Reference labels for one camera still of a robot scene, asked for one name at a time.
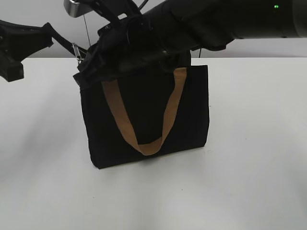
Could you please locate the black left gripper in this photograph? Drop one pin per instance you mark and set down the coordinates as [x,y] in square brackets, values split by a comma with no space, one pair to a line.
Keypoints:
[17,42]

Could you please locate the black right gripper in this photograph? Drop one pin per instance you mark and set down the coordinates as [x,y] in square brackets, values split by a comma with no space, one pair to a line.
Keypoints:
[128,36]

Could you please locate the black tote bag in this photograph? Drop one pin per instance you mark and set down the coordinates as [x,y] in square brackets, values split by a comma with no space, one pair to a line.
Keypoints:
[193,122]

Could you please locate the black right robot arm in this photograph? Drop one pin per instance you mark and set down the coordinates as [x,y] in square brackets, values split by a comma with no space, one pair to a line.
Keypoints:
[175,26]

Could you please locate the tan front bag handle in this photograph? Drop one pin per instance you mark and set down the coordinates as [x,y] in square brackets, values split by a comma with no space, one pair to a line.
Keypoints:
[144,110]

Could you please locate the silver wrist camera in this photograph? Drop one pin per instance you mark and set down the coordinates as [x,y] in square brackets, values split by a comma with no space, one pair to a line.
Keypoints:
[76,9]

